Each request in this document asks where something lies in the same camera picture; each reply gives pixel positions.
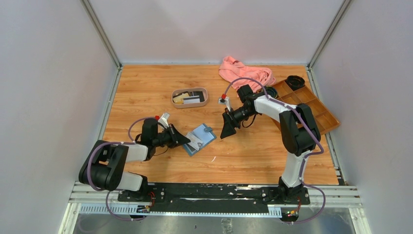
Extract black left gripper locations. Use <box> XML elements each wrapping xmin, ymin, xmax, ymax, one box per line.
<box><xmin>152</xmin><ymin>124</ymin><xmax>190</xmax><ymax>149</ymax></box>

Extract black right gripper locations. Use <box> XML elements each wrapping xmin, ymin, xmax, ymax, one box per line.
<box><xmin>221</xmin><ymin>106</ymin><xmax>256</xmax><ymax>139</ymax></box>

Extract white silver credit card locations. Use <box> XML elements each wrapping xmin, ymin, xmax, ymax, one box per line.
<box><xmin>186</xmin><ymin>133</ymin><xmax>204</xmax><ymax>151</ymax></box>

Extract teal leather card holder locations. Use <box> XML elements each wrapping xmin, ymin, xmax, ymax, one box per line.
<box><xmin>183</xmin><ymin>123</ymin><xmax>217</xmax><ymax>156</ymax></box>

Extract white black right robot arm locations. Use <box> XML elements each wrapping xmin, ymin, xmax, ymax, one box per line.
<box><xmin>218</xmin><ymin>85</ymin><xmax>321</xmax><ymax>204</ymax></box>

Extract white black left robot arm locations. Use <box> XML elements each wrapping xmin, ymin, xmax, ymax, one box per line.
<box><xmin>78</xmin><ymin>116</ymin><xmax>190</xmax><ymax>201</ymax></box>

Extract gold credit card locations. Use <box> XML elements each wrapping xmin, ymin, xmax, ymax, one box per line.
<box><xmin>172</xmin><ymin>92</ymin><xmax>190</xmax><ymax>105</ymax></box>

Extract white striped card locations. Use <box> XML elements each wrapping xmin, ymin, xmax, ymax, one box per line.
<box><xmin>183</xmin><ymin>97</ymin><xmax>202</xmax><ymax>105</ymax></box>

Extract black VIP card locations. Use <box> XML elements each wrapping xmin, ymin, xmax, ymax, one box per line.
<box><xmin>189</xmin><ymin>91</ymin><xmax>204</xmax><ymax>99</ymax></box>

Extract beige oval tray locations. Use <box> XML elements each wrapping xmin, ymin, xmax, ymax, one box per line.
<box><xmin>171</xmin><ymin>87</ymin><xmax>209</xmax><ymax>109</ymax></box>

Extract pink cloth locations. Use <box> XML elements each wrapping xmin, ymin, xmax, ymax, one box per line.
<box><xmin>219</xmin><ymin>56</ymin><xmax>276</xmax><ymax>86</ymax></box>

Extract rolled tie orange pattern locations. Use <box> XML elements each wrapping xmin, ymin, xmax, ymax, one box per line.
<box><xmin>285</xmin><ymin>75</ymin><xmax>305</xmax><ymax>91</ymax></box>

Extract wooden compartment organizer tray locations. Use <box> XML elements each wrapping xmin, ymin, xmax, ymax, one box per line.
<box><xmin>272</xmin><ymin>80</ymin><xmax>340</xmax><ymax>135</ymax></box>

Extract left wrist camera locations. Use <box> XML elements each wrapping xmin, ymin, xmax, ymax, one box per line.
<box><xmin>155</xmin><ymin>112</ymin><xmax>170</xmax><ymax>129</ymax></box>

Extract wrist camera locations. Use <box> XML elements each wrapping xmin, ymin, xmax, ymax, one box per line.
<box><xmin>218</xmin><ymin>94</ymin><xmax>232</xmax><ymax>112</ymax></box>
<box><xmin>155</xmin><ymin>112</ymin><xmax>170</xmax><ymax>129</ymax></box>

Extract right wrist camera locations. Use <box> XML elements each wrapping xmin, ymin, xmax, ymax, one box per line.
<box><xmin>218</xmin><ymin>94</ymin><xmax>232</xmax><ymax>112</ymax></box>

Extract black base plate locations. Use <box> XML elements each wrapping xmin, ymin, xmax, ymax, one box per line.
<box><xmin>117</xmin><ymin>183</ymin><xmax>310</xmax><ymax>214</ymax></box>

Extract aluminium frame rail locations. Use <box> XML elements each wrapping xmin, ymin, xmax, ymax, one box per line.
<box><xmin>59</xmin><ymin>182</ymin><xmax>371</xmax><ymax>234</ymax></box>

